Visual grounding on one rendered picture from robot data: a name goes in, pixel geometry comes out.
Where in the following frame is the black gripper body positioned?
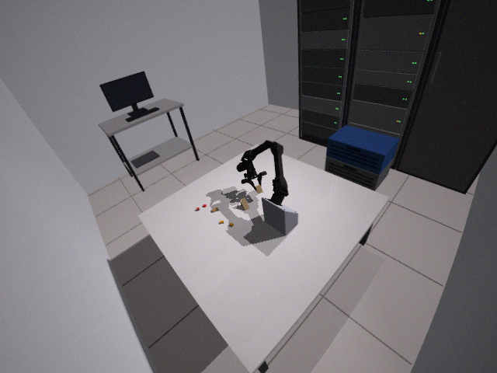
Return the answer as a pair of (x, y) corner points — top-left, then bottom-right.
(241, 167), (267, 184)

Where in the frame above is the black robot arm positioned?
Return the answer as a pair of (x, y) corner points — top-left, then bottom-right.
(236, 140), (289, 206)

